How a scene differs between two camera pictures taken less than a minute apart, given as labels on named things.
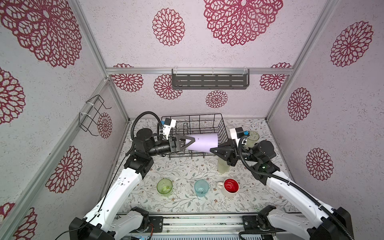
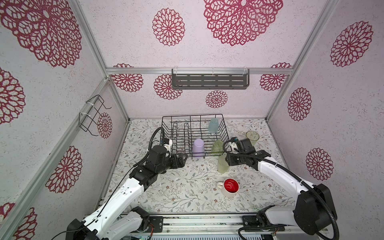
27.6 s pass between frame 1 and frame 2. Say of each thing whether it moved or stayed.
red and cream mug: stayed
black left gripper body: moved
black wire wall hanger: stayed
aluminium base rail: stayed
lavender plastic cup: moved
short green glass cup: moved
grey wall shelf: stayed
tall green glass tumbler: stayed
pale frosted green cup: stayed
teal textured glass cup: moved
